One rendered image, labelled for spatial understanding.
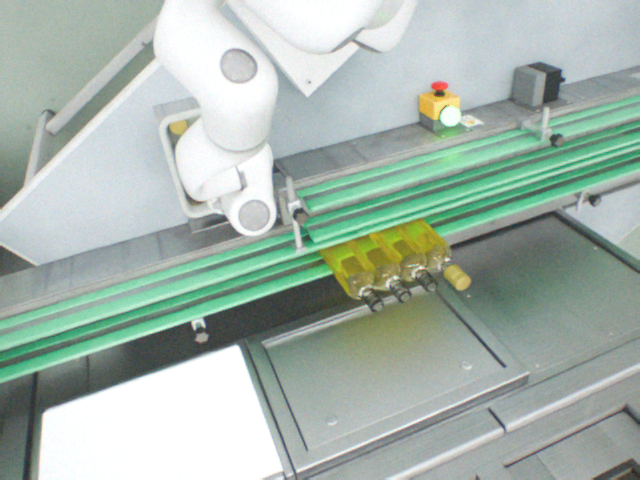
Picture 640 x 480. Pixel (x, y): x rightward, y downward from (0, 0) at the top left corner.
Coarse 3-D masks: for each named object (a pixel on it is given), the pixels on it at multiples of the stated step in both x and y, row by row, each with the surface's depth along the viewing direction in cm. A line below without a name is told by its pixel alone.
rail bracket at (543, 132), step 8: (544, 112) 112; (520, 120) 119; (528, 120) 119; (544, 120) 112; (520, 128) 119; (528, 128) 118; (536, 128) 114; (544, 128) 113; (536, 136) 115; (544, 136) 113; (552, 136) 111; (560, 136) 110; (552, 144) 112; (560, 144) 111
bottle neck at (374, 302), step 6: (366, 288) 99; (372, 288) 99; (360, 294) 100; (366, 294) 98; (372, 294) 97; (378, 294) 99; (366, 300) 98; (372, 300) 96; (378, 300) 96; (372, 306) 96; (378, 306) 98
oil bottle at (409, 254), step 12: (396, 228) 112; (384, 240) 109; (396, 240) 108; (408, 240) 108; (396, 252) 105; (408, 252) 104; (420, 252) 104; (408, 264) 102; (420, 264) 102; (408, 276) 103
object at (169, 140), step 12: (168, 120) 94; (192, 120) 103; (168, 132) 102; (168, 144) 97; (168, 156) 98; (180, 180) 102; (180, 192) 103; (192, 204) 108; (204, 204) 109; (192, 216) 106
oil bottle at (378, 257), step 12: (360, 240) 110; (372, 240) 109; (360, 252) 107; (372, 252) 106; (384, 252) 105; (372, 264) 103; (384, 264) 102; (396, 264) 102; (384, 276) 101; (396, 276) 101; (384, 288) 102
